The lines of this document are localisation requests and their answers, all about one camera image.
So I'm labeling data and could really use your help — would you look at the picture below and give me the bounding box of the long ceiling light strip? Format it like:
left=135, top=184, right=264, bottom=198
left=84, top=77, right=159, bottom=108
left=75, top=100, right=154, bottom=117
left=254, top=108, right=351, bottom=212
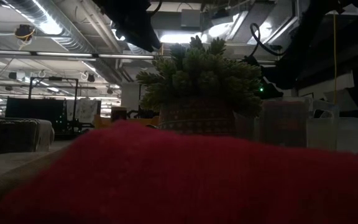
left=0, top=49, right=155, bottom=60

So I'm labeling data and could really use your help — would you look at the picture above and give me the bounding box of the yellow ceiling cable reel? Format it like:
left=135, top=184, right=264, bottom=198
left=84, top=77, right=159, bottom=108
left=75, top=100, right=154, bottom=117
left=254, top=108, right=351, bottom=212
left=13, top=24, right=37, bottom=43

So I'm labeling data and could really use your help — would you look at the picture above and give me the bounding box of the red-lid spice container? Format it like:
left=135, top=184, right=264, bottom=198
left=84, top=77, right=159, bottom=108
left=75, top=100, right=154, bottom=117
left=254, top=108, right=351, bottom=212
left=261, top=100, right=310, bottom=147

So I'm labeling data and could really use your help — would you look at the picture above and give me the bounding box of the silver spiral ventilation duct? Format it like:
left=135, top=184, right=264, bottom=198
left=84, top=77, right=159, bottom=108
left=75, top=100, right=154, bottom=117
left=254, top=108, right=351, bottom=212
left=0, top=0, right=101, bottom=54

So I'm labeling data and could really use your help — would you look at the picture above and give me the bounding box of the artificial green succulent in pot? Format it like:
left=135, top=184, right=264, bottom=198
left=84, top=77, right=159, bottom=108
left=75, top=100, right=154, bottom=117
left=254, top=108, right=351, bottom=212
left=135, top=35, right=264, bottom=138

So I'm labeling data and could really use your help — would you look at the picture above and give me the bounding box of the grey ceiling box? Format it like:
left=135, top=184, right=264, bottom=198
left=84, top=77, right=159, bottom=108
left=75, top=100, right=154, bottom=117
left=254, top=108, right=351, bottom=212
left=180, top=8, right=202, bottom=29

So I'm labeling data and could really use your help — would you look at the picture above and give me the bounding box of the black metal stand frame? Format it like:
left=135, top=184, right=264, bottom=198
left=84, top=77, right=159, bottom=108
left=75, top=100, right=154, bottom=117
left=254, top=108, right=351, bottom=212
left=28, top=77, right=80, bottom=138

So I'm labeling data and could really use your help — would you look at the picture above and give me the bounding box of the white printed sheet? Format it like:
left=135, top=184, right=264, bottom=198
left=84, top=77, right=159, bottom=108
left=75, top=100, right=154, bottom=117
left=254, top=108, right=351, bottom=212
left=66, top=98, right=101, bottom=124

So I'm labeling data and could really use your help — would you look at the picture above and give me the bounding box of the black monitor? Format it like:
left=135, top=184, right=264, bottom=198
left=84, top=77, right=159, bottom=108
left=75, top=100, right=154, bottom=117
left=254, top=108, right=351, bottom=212
left=4, top=96, right=67, bottom=131

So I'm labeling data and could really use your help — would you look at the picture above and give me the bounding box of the clear plastic bin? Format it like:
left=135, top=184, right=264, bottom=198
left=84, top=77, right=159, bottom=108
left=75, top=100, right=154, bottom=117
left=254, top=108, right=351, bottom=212
left=306, top=98, right=341, bottom=151
left=233, top=96, right=312, bottom=149

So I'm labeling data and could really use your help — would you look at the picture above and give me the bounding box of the light grey plastic bin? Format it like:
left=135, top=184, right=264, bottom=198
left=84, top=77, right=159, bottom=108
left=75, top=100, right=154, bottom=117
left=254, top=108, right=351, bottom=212
left=337, top=116, right=358, bottom=154

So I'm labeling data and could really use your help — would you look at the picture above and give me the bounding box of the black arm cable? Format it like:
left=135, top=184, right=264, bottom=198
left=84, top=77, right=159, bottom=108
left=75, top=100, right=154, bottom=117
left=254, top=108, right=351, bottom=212
left=249, top=22, right=287, bottom=57

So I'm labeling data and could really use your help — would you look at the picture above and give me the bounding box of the red cloth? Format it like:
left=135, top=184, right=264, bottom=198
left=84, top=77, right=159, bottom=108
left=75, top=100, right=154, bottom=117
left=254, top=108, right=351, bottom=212
left=0, top=119, right=358, bottom=224

